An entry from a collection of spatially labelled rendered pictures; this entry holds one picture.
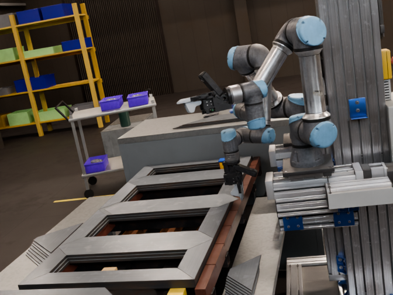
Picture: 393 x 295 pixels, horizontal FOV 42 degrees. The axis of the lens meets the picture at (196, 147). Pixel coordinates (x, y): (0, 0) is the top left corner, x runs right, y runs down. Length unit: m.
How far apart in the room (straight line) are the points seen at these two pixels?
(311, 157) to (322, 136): 0.18
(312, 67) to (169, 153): 1.60
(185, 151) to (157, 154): 0.21
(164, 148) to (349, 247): 1.44
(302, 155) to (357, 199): 0.30
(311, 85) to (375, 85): 0.43
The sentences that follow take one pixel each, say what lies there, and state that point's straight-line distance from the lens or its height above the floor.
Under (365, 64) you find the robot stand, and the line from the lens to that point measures 2.43.
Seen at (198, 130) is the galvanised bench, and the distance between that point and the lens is 3.37.
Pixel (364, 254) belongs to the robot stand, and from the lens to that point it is 2.70.
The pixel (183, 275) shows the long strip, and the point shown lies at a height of 0.85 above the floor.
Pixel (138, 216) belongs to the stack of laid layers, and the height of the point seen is 0.83.
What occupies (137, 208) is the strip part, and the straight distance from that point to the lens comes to 2.72.
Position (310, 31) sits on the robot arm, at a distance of 2.08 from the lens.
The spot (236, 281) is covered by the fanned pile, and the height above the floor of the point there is 0.72.
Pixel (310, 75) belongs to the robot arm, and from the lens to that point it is 2.11.
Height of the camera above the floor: 1.74
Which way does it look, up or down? 14 degrees down
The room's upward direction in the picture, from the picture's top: 10 degrees counter-clockwise
